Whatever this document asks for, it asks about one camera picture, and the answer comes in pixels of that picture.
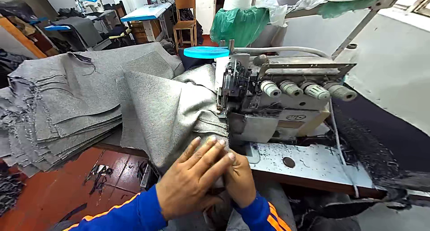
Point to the person's left hand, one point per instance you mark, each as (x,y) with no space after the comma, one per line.
(184,187)

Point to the person's right hand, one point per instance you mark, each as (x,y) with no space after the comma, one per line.
(241,184)

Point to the person's left thumb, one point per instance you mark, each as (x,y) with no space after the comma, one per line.
(212,202)

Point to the person's left index finger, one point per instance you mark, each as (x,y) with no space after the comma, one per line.
(219,169)

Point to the person's right fingers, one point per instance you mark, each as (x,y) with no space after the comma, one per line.
(239,160)

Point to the person's left little finger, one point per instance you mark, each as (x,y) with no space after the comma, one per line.
(190,150)

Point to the person's left middle finger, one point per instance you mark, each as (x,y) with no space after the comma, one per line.
(210,158)

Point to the person's left ring finger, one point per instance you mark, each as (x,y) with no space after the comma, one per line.
(203,152)

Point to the grey woven fabric piece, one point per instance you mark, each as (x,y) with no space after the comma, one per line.
(154,110)

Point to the person's right forearm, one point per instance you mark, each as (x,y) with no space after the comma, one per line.
(260,214)

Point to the person's left forearm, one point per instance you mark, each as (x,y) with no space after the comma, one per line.
(134,212)

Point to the white sewing machine table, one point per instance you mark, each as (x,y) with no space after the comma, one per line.
(302,165)

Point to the overlock sewing machine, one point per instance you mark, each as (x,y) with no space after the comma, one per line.
(285,100)

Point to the dark fabric scraps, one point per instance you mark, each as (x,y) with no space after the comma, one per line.
(100,174)

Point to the bright blue round disc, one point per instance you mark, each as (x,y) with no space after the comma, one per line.
(206,52)

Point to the stack of grey cut fabrics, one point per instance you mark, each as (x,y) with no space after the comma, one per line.
(74,100)

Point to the pile of dark fabric trimmings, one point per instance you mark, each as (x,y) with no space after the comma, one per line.
(366,150)

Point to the wooden chair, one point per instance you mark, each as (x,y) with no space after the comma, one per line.
(185,22)

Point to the dark fabric strip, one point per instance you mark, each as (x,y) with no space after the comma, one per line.
(74,212)

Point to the green plastic bag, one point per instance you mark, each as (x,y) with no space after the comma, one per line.
(238,26)

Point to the blue-edged white sewing table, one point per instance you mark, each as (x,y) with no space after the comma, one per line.
(147,12)

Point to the translucent white plastic bag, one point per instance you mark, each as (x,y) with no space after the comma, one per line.
(276,11)

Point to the small white thread cone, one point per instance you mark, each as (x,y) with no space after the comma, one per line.
(351,53)

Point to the dark navy fabric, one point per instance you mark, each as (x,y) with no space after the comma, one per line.
(393,130)

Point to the sewing table with grey cloth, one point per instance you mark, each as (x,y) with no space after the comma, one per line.
(79,31)

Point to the metal thread stand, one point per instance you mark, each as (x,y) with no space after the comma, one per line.
(356,31)

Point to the white and blue sewing machine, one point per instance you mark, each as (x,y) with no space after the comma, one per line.
(90,4)

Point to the heap of dark shredded scraps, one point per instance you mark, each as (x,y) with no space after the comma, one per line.
(9,194)

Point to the orange wooden beam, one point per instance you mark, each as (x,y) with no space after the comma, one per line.
(25,38)

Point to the window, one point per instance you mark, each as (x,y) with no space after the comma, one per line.
(415,2)

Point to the black metal pedal frame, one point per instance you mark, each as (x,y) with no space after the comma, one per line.
(147,175)

